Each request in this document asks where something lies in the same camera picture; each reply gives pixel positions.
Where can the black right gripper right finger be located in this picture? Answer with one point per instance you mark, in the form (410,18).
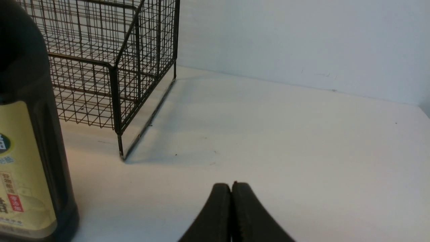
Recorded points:
(251,221)

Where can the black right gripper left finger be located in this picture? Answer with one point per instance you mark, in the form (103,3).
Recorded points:
(213,222)

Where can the dark vinegar bottle yellow label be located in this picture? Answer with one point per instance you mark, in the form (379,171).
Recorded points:
(37,200)

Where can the black wire mesh rack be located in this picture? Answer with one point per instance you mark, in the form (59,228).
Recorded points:
(107,57)

